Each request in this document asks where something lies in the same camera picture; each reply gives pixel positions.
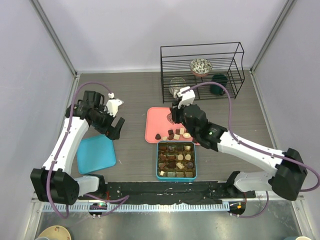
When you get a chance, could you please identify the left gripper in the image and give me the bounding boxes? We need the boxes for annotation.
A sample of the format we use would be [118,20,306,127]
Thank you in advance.
[91,104,125,140]

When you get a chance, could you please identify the stainless steel tongs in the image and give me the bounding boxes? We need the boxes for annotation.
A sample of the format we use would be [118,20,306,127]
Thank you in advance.
[166,113,175,124]

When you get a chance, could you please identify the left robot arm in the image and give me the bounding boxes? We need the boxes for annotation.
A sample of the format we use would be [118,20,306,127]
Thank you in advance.
[30,90,125,206]

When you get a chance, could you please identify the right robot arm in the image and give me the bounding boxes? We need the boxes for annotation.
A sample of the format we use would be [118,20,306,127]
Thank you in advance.
[170,101,308,201]

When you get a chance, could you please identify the gold plastic chocolate insert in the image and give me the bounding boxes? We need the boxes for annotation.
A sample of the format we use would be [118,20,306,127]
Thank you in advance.
[158,142,196,179]

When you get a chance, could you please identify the blue chocolate tin box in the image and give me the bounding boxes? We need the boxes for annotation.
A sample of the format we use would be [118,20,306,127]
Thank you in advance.
[155,140,198,181]

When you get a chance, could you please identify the pink tray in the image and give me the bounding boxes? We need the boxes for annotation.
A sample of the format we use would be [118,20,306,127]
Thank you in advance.
[144,107,193,144]

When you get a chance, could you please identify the blue tin lid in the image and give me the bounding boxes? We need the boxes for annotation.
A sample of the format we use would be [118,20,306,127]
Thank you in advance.
[76,135,117,175]

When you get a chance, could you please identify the striped ceramic cup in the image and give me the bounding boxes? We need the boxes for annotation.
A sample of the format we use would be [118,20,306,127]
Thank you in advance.
[168,77,186,99]

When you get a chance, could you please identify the patterned ceramic bowl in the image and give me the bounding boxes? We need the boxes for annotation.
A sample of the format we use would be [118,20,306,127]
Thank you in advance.
[189,58,213,77]

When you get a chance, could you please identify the dark green mug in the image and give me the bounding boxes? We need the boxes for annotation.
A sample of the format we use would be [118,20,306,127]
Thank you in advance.
[209,73,229,96]

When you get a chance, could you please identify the beige plate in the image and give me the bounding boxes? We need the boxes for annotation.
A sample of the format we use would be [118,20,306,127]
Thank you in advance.
[36,225,72,240]

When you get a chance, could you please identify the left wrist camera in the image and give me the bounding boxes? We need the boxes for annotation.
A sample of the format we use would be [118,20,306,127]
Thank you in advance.
[105,92,124,118]

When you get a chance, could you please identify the black wire rack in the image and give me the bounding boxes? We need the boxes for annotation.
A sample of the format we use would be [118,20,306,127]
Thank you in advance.
[160,41,246,102]

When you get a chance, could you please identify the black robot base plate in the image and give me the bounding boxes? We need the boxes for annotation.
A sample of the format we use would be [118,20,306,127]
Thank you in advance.
[93,181,256,205]

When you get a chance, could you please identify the white cable duct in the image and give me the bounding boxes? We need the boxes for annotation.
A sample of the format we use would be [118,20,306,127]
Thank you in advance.
[42,202,230,213]

